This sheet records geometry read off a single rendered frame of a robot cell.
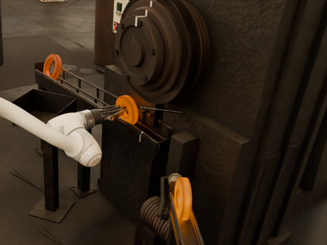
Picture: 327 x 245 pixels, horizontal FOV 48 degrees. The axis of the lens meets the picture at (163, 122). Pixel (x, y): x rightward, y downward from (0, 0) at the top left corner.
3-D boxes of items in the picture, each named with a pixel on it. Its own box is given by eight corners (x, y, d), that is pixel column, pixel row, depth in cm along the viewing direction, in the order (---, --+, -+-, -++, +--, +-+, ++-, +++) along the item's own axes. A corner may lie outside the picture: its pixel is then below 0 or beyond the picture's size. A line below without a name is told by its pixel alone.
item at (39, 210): (38, 192, 233) (32, 88, 200) (76, 202, 229) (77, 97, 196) (19, 212, 215) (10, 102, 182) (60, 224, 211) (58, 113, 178)
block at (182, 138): (180, 173, 173) (188, 129, 162) (192, 181, 168) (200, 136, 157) (163, 180, 166) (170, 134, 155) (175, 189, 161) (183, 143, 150)
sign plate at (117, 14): (115, 31, 196) (117, -4, 187) (145, 44, 179) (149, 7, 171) (112, 31, 194) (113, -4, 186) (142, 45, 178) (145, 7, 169)
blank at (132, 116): (119, 91, 186) (114, 92, 184) (138, 99, 175) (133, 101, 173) (120, 118, 193) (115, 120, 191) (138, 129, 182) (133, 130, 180)
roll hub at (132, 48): (121, 71, 167) (125, 8, 154) (161, 93, 149) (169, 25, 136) (111, 73, 163) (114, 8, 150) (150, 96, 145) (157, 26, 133)
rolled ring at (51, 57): (60, 67, 234) (64, 69, 236) (53, 47, 243) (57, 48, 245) (46, 86, 243) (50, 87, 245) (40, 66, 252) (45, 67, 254)
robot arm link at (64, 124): (73, 123, 172) (87, 141, 166) (41, 132, 163) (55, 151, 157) (75, 105, 165) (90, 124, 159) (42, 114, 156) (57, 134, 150)
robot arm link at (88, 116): (85, 134, 166) (97, 131, 169) (84, 116, 161) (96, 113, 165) (75, 126, 171) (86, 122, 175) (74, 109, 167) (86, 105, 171)
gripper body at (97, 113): (86, 121, 174) (102, 116, 180) (96, 129, 169) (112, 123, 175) (85, 107, 171) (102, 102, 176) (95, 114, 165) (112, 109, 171)
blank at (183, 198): (182, 217, 140) (173, 217, 140) (182, 176, 142) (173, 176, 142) (192, 223, 125) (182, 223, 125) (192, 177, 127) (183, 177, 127)
